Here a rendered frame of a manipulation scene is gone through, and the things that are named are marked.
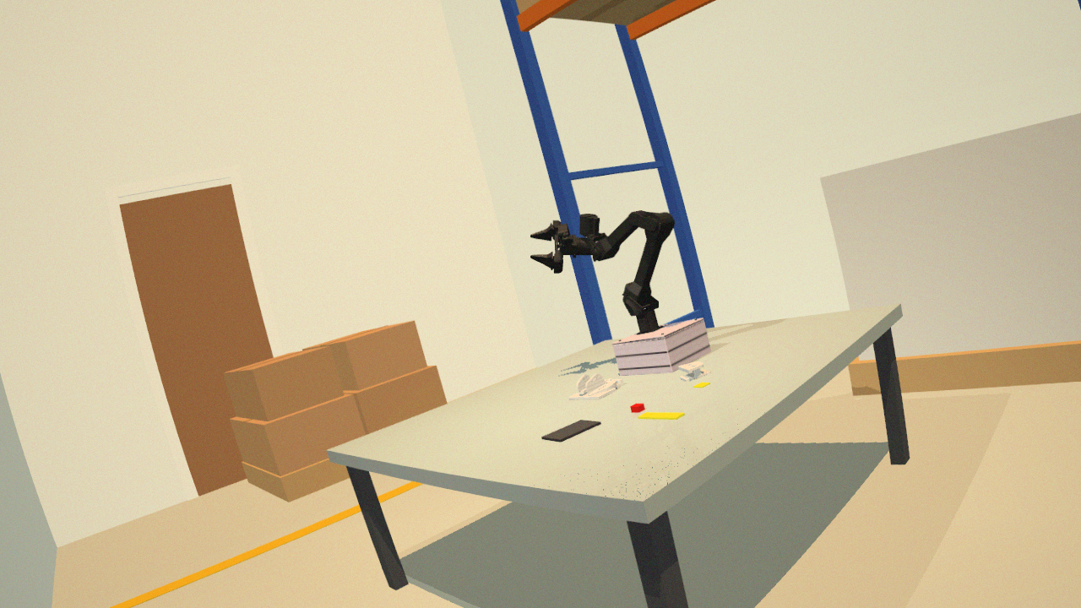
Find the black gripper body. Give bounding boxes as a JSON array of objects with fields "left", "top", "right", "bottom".
[{"left": 551, "top": 220, "right": 580, "bottom": 274}]

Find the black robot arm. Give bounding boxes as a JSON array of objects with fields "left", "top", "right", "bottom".
[{"left": 557, "top": 210, "right": 675, "bottom": 335}]

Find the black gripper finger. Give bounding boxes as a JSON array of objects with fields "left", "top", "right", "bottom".
[
  {"left": 530, "top": 252, "right": 553, "bottom": 270},
  {"left": 530, "top": 223, "right": 552, "bottom": 241}
]

